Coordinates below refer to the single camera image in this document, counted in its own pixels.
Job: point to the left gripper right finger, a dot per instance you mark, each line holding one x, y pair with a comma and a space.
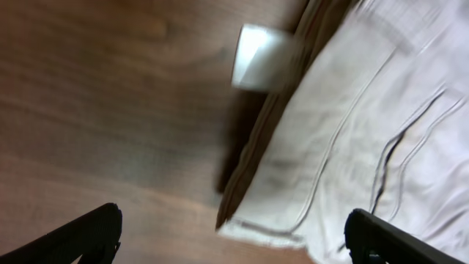
372, 240

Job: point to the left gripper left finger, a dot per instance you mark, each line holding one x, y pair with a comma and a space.
91, 238

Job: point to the beige khaki shorts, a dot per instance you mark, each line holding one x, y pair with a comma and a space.
379, 122

